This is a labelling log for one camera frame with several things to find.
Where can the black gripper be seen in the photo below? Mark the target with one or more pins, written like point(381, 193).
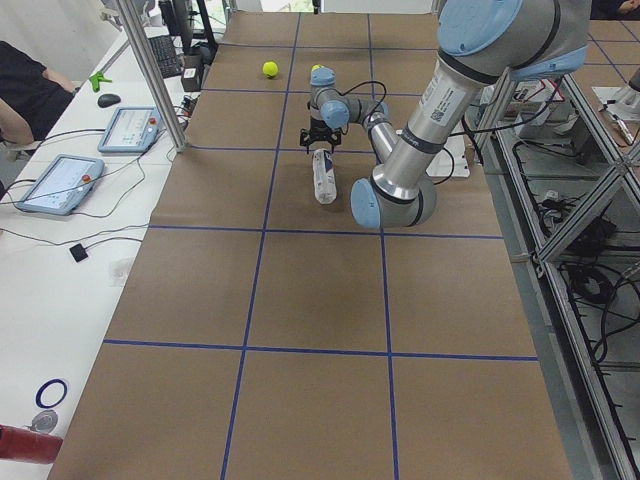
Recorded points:
point(317, 126)

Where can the clear tennis ball can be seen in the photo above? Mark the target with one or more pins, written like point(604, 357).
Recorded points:
point(325, 189)

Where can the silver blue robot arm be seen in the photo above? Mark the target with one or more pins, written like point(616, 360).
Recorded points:
point(478, 41)

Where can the black box with label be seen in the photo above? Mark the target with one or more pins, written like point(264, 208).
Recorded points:
point(192, 73)

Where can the black keyboard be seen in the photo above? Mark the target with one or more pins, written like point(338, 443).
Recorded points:
point(165, 55)

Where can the far blue teach pendant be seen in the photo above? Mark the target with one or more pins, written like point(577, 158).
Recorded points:
point(131, 130)

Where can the blue teach pendant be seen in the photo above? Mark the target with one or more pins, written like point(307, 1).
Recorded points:
point(131, 130)
point(63, 186)

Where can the brown paper table cover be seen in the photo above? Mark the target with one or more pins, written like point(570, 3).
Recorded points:
point(262, 335)

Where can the black computer mouse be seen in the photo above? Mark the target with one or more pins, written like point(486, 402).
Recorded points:
point(107, 100)

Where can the green plastic clamp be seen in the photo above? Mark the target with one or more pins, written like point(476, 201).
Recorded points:
point(97, 79)

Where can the near blue teach pendant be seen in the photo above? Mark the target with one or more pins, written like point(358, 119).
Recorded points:
point(63, 186)

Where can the small black square puck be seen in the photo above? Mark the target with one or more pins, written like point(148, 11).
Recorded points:
point(78, 252)

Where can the seated person in black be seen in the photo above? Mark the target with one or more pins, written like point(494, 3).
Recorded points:
point(33, 97)

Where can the silver metal disc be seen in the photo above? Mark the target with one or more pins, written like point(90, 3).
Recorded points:
point(44, 422)

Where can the red cylinder bottle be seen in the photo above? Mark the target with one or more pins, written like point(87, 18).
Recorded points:
point(23, 445)

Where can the white camera mast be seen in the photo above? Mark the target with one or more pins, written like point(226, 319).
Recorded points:
point(451, 161)

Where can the aluminium frame post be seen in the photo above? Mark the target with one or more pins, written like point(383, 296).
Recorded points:
point(142, 51)

